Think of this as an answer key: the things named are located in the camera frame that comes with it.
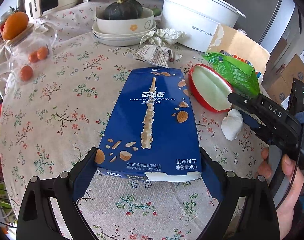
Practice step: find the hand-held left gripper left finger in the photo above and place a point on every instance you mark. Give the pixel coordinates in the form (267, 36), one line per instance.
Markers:
(84, 180)

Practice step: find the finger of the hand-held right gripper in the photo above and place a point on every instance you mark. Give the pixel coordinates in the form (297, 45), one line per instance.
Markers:
(241, 101)
(251, 123)

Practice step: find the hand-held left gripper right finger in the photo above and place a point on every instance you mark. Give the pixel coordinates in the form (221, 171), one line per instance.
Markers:
(214, 180)

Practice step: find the green snack wrapper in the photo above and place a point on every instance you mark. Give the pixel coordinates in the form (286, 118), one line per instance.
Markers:
(231, 72)

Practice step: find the red paper bowl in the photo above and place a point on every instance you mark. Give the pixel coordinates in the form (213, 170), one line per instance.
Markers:
(209, 87)

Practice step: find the cardboard piece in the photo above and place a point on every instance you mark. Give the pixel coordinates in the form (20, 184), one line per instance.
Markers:
(244, 45)

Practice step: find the blue biscuit box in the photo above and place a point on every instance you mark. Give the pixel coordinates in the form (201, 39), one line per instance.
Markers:
(132, 130)

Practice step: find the person's right hand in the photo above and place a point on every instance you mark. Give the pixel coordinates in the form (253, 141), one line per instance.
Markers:
(289, 187)

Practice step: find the white tissue wad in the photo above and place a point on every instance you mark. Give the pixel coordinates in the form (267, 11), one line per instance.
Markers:
(231, 127)

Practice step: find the cardboard box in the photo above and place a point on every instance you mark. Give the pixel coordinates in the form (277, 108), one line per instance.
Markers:
(289, 72)

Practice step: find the grey refrigerator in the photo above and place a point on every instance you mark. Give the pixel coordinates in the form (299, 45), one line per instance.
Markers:
(279, 25)

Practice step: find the pile of snack packets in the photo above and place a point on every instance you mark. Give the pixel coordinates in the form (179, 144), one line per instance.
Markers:
(0, 200)

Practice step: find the white electric pot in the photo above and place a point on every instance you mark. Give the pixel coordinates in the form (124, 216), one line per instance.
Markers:
(196, 17)

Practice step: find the crumpled printed wrapper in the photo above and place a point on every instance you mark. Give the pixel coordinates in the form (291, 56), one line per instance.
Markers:
(154, 55)

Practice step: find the crumpled white tissue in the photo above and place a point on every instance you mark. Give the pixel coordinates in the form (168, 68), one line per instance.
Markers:
(167, 35)

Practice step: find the small kumquat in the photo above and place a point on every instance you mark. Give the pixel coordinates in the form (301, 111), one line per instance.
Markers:
(33, 56)
(26, 72)
(42, 52)

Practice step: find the green round fruit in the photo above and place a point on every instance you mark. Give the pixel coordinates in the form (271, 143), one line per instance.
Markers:
(157, 11)

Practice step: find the white flower print bowl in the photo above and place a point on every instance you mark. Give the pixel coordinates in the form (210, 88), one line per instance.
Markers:
(122, 26)

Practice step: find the clear plastic bag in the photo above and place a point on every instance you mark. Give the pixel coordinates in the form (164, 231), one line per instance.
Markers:
(2, 62)

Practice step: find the glass jar with wooden lid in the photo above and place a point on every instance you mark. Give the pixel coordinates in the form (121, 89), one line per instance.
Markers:
(40, 37)

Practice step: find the dark green pumpkin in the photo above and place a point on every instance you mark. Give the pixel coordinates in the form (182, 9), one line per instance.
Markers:
(122, 10)

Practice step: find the large orange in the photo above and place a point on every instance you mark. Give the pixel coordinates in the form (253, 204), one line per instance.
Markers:
(14, 25)

